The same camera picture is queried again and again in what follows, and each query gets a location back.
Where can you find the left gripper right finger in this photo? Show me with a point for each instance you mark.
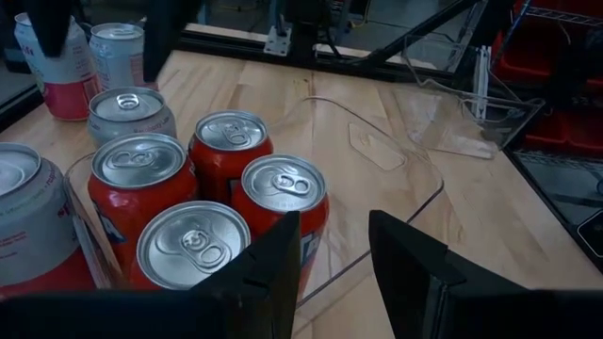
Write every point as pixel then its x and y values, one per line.
pixel 405 282

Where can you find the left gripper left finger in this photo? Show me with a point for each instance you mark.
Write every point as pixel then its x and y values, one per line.
pixel 268 282

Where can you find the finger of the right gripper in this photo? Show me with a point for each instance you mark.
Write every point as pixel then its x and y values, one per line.
pixel 52 23
pixel 165 33

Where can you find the white red Spindrift can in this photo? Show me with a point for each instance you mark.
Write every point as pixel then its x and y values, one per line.
pixel 28 212
pixel 118 52
pixel 66 89
pixel 127 106

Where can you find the red soda can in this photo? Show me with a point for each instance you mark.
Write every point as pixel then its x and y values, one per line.
pixel 282 183
pixel 193 242
pixel 136 160
pixel 231 132

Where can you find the clear plastic bin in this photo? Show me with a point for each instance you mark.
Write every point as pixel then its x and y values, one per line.
pixel 471 136
pixel 377 146

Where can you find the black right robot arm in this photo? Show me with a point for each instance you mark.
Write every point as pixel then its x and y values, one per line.
pixel 306 33

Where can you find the flat black device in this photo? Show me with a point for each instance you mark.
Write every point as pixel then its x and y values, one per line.
pixel 592 235

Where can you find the white upright bar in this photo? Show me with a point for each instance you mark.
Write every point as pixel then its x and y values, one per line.
pixel 481 85

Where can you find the red storage bin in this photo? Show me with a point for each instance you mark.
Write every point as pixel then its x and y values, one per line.
pixel 523 61
pixel 565 134

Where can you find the black aluminium table frame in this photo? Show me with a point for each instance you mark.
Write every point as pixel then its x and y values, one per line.
pixel 221 43

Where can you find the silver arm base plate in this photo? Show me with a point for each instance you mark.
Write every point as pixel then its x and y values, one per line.
pixel 278 42

